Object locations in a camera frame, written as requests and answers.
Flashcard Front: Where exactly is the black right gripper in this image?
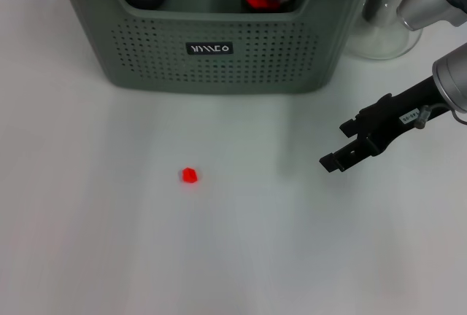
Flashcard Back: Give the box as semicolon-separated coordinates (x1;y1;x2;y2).
318;74;452;174

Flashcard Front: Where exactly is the bright red sloped brick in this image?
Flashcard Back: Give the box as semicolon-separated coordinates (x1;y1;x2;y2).
244;0;278;10

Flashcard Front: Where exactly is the grey perforated storage bin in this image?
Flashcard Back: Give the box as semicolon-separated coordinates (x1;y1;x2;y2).
54;0;384;96

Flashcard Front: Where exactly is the glass carafe with black lid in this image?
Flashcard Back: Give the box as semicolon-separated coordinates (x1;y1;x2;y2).
344;0;424;61

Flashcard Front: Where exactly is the small red brick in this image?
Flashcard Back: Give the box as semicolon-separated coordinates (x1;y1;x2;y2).
181;167;200;184

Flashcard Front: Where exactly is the right arm cable with plug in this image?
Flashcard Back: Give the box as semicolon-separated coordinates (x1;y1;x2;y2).
414;105;467;128

